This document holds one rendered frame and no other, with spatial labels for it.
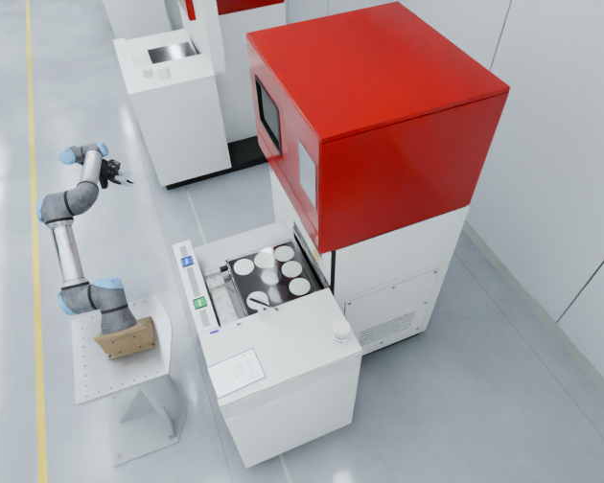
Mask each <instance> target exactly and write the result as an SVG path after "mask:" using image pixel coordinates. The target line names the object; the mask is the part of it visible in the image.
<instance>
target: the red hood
mask: <svg viewBox="0 0 604 483"><path fill-rule="evenodd" d="M245 41H246V49H247V56H248V64H249V72H250V79H251V87H252V96H253V103H254V111H255V119H256V127H257V134H258V143H259V146H260V148H261V150H262V152H263V153H264V155H265V157H266V159H267V161H268V163H269V164H270V166H271V168H272V169H273V171H274V173H275V175H276V177H277V178H278V180H279V182H280V184H281V186H282V187H283V189H284V191H285V193H286V195H287V196H288V198H289V200H290V203H291V204H292V206H293V208H294V210H295V212H296V213H297V215H298V216H299V218H300V220H301V221H302V223H303V225H304V227H305V229H306V230H307V232H308V234H309V236H310V238H311V239H312V241H313V243H314V246H315V247H316V249H317V251H318V253H319V254H320V255H321V254H324V253H327V252H330V251H333V250H336V249H339V248H341V247H344V246H347V245H350V244H353V243H356V242H361V241H364V240H367V239H370V238H373V237H375V236H378V235H380V234H383V233H386V232H389V231H392V230H395V229H398V228H401V227H404V226H407V225H410V224H412V223H415V222H418V221H421V220H424V219H429V218H432V217H435V216H438V215H441V214H444V213H447V212H450V211H452V210H455V209H458V208H461V207H464V206H467V205H470V202H471V200H472V197H473V194H474V191H475V188H476V184H477V182H478V179H479V176H480V173H481V171H482V168H483V165H484V162H485V159H486V156H487V154H488V151H489V148H490V146H491V143H492V141H493V138H494V135H495V132H496V129H497V126H498V124H499V119H500V116H501V113H502V111H503V109H504V106H505V103H506V100H507V97H508V95H509V90H510V86H509V85H508V84H506V83H505V82H504V81H502V80H501V79H500V78H498V77H497V76H496V75H494V74H493V73H492V72H490V71H489V70H488V69H486V68H485V67H484V66H482V65H481V64H480V63H479V62H477V61H476V60H475V59H473V58H472V57H470V56H469V55H468V54H466V53H465V52H464V51H462V50H461V49H460V48H459V47H457V46H456V45H455V44H453V43H452V42H451V41H449V40H448V39H447V38H446V37H444V36H443V35H441V34H440V33H439V32H437V31H436V30H435V29H434V28H433V27H432V26H430V25H429V24H428V23H426V22H425V21H424V20H422V19H421V18H420V17H418V16H417V15H416V14H415V13H413V12H412V11H410V10H409V9H408V8H406V7H405V6H404V5H402V4H401V3H400V2H398V1H396V2H391V3H386V4H382V5H378V6H373V7H368V8H364V9H359V10H354V11H347V12H342V13H337V14H333V15H328V16H323V17H318V18H315V19H310V20H305V21H300V22H296V23H291V24H287V25H282V26H278V27H273V28H268V29H263V30H260V31H255V32H250V33H246V36H245Z"/></svg>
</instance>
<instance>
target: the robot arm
mask: <svg viewBox="0 0 604 483"><path fill-rule="evenodd" d="M105 156H108V148H107V146H106V144H105V143H104V142H98V143H94V144H89V145H85V146H80V147H76V146H73V145H71V144H68V145H67V146H66V147H65V148H64V150H62V151H61V152H60V153H59V155H58V158H59V160H60V162H61V163H62V164H64V165H72V164H75V163H78V164H80V165H82V166H83V168H82V172H81V181H80V182H79V183H78V184H77V187H76V188H74V189H71V190H68V191H63V192H59V193H54V194H48V195H44V196H41V197H40V198H39V199H38V200H37V202H36V204H35V212H36V216H37V217H38V220H39V221H40V222H42V223H45V226H46V227H48V228H49V229H50V230H51V234H52V238H53V242H54V246H55V249H56V253H57V257H58V264H59V268H60V272H61V276H62V280H63V284H62V286H61V287H60V288H61V292H59V293H58V304H59V306H60V308H61V309H62V311H63V312H64V313H65V314H67V315H76V314H82V313H85V312H89V311H95V310H100V311H101V315H102V322H101V332H102V334H111V333H115V332H119V331H121V330H124V329H127V328H130V327H132V326H134V325H136V324H137V321H136V318H135V316H134V315H133V313H132V312H131V310H130V309H129V307H128V301H127V297H126V294H125V291H124V286H123V284H122V280H121V279H120V278H118V277H111V278H103V279H98V280H94V281H93V283H92V285H90V283H89V280H87V279H85V278H84V275H83V271H82V267H81V259H80V255H79V251H78V248H77V244H76V240H75V236H74V232H73V228H72V224H73V222H74V216H78V215H81V214H83V213H85V212H86V211H88V210H89V209H90V208H91V207H92V206H93V204H94V203H95V201H96V200H97V198H98V195H99V191H100V189H99V186H98V182H99V180H100V184H101V187H102V189H106V188H107V187H108V181H107V180H109V181H111V182H112V183H115V184H118V185H123V186H132V185H131V184H134V182H133V181H132V180H131V179H130V172H129V171H126V172H118V171H119V170H120V168H121V167H120V166H121V163H119V162H117V161H115V160H113V159H111V160H109V161H107V160H105V159H103V157H105ZM114 161H115V162H114ZM116 162H117V163H116ZM118 163H119V164H118ZM127 182H128V183H127Z"/></svg>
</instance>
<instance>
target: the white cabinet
mask: <svg viewBox="0 0 604 483"><path fill-rule="evenodd" d="M359 373H360V366H357V367H355V368H352V369H350V370H347V371H345V372H342V373H340V374H337V375H335V376H333V377H330V378H328V379H325V380H322V381H320V382H317V383H315V384H312V385H310V386H307V387H305V388H302V389H300V390H297V391H295V392H292V393H290V394H288V395H286V396H284V397H281V398H279V399H276V400H274V401H271V402H267V403H265V404H262V405H260V406H257V407H255V408H252V409H250V410H247V411H246V412H243V413H241V414H238V415H236V416H234V417H231V418H229V419H226V420H225V422H226V424H227V426H228V429H229V431H230V433H231V435H232V438H233V440H234V442H235V444H236V447H237V449H238V451H239V454H240V455H241V457H242V459H243V462H244V465H245V467H246V468H249V467H252V466H254V465H256V464H259V463H261V462H263V461H266V460H268V459H269V458H271V457H274V456H276V455H278V454H281V453H283V452H285V451H288V450H290V449H294V448H296V447H298V446H300V445H303V444H305V443H307V442H310V441H311V440H313V439H316V438H318V437H320V436H323V435H325V434H327V433H329V432H332V431H334V430H336V429H339V428H341V427H343V426H347V425H349V424H351V423H352V417H353V411H354V404H355V398H356V393H357V386H358V380H359Z"/></svg>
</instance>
